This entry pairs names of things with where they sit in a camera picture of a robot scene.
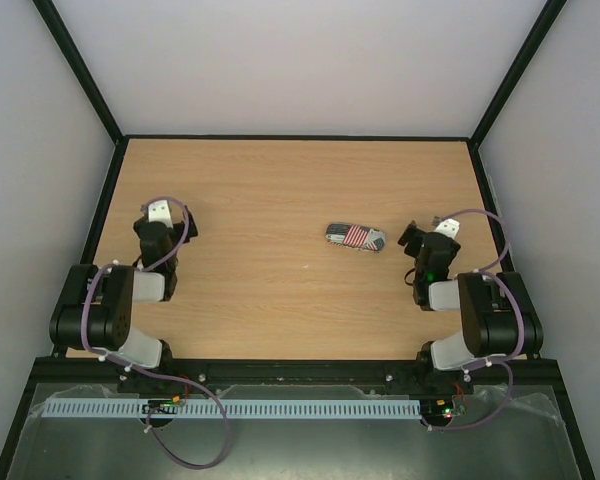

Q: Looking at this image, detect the patterned sunglasses case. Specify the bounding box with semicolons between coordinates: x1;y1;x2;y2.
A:
325;223;387;253

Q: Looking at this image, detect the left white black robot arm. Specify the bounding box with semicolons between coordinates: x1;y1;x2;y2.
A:
49;196;198;397

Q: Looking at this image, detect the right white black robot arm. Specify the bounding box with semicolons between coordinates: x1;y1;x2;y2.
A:
398;219;544;393

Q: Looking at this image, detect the left circuit board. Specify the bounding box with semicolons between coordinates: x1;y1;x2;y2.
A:
140;396;187;415

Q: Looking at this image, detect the circuit board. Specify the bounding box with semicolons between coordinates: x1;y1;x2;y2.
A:
140;396;187;415
420;394;467;419

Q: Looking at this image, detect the right circuit board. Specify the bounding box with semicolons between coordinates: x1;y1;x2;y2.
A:
420;394;467;419

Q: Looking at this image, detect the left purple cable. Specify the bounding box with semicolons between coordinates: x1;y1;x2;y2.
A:
81;196;231;470

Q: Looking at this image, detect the purple cable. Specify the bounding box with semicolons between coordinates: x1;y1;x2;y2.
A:
422;208;529;431
81;196;231;470

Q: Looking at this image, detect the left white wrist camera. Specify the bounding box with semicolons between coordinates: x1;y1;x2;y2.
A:
141;198;173;228

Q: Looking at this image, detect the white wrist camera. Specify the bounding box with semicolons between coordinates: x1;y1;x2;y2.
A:
141;198;173;228
432;217;460;240

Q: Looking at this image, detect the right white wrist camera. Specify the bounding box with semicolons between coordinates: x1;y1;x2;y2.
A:
432;217;460;240

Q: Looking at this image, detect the black aluminium frame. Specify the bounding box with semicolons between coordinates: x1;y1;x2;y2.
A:
0;0;597;480

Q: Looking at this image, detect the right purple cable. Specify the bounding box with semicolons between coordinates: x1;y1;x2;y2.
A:
422;208;529;431

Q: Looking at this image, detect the light blue slotted cable duct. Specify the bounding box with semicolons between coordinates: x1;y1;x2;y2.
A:
42;398;421;420

